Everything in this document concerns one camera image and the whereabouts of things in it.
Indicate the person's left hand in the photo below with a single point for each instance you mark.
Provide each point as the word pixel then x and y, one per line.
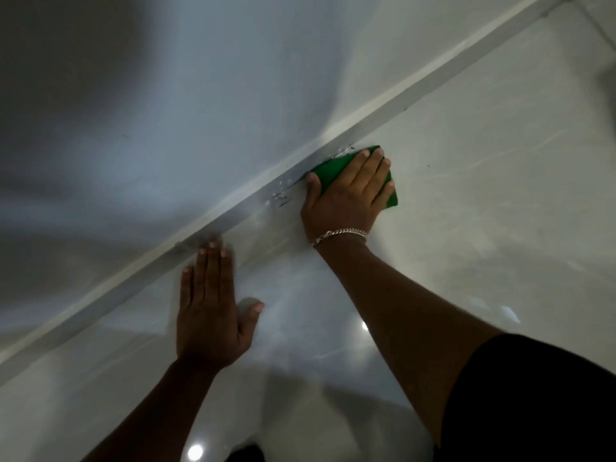
pixel 207 327

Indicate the person's right hand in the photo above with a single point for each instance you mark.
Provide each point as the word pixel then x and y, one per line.
pixel 346 202

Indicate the person's left little finger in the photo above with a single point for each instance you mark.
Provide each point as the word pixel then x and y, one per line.
pixel 186 286

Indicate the person's right middle finger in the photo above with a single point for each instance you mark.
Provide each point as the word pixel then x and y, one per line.
pixel 369 167

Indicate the person's right thumb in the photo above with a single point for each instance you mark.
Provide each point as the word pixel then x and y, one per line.
pixel 313 188

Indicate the person's left middle finger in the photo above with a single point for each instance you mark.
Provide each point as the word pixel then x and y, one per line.
pixel 211 270

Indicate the person's right little finger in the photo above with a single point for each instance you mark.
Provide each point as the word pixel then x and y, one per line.
pixel 385 194

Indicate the person's left thumb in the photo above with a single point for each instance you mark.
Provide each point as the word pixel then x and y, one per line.
pixel 252 319

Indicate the green cleaning cloth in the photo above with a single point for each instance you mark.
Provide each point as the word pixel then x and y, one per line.
pixel 332 169

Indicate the person's left forearm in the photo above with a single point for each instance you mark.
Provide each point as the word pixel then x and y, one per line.
pixel 154 413

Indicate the person's right forearm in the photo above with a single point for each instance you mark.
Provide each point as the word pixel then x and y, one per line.
pixel 404 322

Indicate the white skirting board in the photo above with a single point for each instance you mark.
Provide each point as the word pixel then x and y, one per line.
pixel 269 187

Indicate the black short sleeve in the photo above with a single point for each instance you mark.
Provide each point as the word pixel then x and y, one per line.
pixel 524 404

